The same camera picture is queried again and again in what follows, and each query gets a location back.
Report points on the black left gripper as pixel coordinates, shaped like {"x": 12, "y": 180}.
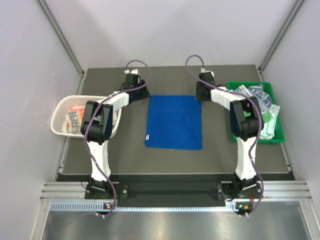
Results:
{"x": 145, "y": 93}

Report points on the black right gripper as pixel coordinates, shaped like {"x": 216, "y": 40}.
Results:
{"x": 198, "y": 96}

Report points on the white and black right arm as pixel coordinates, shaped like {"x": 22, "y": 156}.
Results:
{"x": 245, "y": 123}

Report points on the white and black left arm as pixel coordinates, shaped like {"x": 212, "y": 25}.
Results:
{"x": 97, "y": 127}

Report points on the blue white patterned towel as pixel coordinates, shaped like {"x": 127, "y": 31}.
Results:
{"x": 264, "y": 99}

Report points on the folded patterned letter towel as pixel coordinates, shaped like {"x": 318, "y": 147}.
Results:
{"x": 74, "y": 117}

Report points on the green towel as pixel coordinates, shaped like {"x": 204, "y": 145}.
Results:
{"x": 267, "y": 116}

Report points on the pale mint towel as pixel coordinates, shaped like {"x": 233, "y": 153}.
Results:
{"x": 268, "y": 131}

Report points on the white plastic basket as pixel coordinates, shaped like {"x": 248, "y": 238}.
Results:
{"x": 59, "y": 121}

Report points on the green plastic bin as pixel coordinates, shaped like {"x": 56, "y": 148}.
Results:
{"x": 279, "y": 136}

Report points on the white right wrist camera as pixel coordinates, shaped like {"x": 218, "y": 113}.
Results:
{"x": 203, "y": 70}

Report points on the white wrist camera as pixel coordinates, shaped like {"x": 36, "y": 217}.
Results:
{"x": 203, "y": 70}
{"x": 134, "y": 71}

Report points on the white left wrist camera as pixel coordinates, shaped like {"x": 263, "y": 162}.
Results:
{"x": 134, "y": 71}

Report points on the left aluminium corner post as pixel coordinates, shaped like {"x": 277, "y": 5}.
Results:
{"x": 60, "y": 35}

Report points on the aluminium corner post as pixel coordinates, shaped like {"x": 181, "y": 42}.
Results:
{"x": 298, "y": 4}
{"x": 60, "y": 35}

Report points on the right aluminium corner post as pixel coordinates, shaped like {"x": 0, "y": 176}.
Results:
{"x": 298, "y": 4}

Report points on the aluminium frame rail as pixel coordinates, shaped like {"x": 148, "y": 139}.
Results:
{"x": 277, "y": 191}

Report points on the grey slotted cable duct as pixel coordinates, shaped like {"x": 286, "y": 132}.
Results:
{"x": 103, "y": 207}

